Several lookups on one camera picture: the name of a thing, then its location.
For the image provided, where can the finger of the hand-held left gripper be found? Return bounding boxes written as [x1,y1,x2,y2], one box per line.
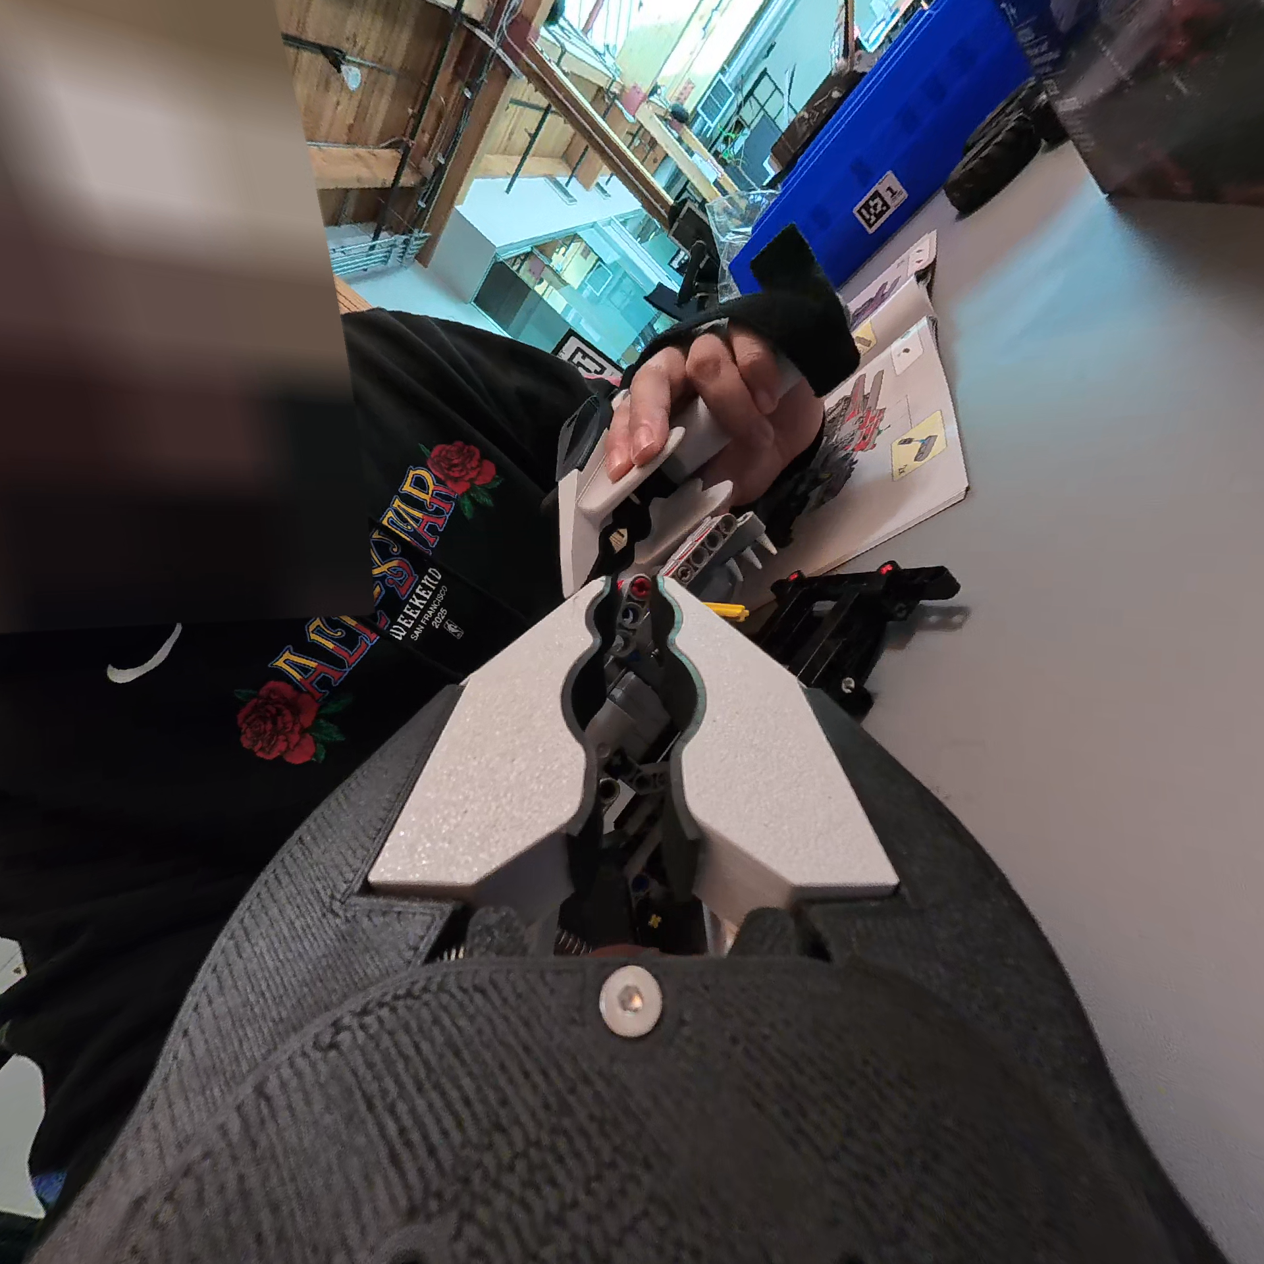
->
[558,427,690,597]
[623,477,737,584]

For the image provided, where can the building instruction booklet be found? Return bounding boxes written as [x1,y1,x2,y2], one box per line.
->
[784,230,971,576]

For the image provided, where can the black printed toy box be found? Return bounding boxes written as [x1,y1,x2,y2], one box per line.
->
[997,0,1264,203]

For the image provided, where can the grey desk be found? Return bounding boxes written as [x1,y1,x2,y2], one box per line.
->
[732,135,1264,1264]

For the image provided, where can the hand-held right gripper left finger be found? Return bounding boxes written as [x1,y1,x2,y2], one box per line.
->
[362,576,620,942]

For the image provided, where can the blue bin with white tag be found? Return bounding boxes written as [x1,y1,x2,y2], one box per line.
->
[728,0,1034,300]

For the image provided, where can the black swivel chair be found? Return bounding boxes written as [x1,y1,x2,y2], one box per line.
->
[643,194,722,321]

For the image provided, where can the person's left hand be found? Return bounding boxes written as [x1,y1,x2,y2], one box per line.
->
[601,330,826,501]

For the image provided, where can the white fiducial marker tag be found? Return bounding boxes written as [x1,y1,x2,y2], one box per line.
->
[554,330,625,385]

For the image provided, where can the crumpled clear plastic bag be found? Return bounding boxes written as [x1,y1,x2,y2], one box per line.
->
[710,188,784,300]

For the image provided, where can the brick-built toy vehicle chassis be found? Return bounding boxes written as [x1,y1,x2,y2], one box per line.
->
[574,505,961,954]

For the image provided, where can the black toy tyre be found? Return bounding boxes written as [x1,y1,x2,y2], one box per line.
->
[944,75,1051,217]

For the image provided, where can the bright tall window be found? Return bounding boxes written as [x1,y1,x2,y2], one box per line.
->
[554,0,784,75]

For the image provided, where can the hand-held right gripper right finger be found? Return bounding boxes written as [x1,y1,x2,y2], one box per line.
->
[652,576,900,942]

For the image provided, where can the metal balcony railing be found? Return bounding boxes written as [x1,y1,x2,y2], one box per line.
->
[324,230,432,285]

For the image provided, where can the person's left forearm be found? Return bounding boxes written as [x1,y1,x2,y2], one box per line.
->
[464,315,652,566]

